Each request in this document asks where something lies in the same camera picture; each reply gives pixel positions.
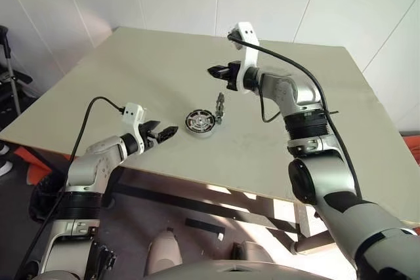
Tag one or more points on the black white sneaker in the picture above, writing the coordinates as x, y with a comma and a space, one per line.
5, 169
4, 149

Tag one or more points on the beige right robot leg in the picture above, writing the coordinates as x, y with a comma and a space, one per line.
256, 252

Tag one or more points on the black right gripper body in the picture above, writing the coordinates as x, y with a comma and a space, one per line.
234, 76

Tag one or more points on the grey robot torso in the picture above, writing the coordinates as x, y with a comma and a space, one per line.
229, 271

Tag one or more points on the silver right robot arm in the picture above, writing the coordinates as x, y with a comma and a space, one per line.
305, 91

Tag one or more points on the black round textured object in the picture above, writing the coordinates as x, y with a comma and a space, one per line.
42, 201

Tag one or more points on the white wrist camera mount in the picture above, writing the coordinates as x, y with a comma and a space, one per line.
133, 111
246, 32

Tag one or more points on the black flat floor strip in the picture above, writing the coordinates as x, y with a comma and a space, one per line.
205, 224

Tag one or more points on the beige left robot leg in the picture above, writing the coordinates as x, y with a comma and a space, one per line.
164, 250

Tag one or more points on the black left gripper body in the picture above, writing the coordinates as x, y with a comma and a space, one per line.
150, 137

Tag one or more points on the silver stator housing copper windings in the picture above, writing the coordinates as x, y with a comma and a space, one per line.
200, 133

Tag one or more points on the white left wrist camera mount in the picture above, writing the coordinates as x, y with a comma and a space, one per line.
133, 111

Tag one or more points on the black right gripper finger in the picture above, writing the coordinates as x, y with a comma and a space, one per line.
218, 73
224, 67

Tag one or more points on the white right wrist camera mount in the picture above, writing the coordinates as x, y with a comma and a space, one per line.
246, 32

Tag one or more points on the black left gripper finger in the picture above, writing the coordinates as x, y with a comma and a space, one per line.
151, 125
168, 133

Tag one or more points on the spoked silver rotor black rim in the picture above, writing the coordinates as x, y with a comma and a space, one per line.
198, 122

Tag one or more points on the beige robot leg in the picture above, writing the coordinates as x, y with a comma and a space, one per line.
164, 250
256, 252

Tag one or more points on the small white tag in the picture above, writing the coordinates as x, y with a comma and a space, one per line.
220, 236

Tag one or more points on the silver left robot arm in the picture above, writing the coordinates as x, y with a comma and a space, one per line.
98, 158

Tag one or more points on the silver motor cover circuit board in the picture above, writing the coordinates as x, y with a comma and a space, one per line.
219, 103

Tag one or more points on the black robot hip mechanism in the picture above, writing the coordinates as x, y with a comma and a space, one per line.
103, 260

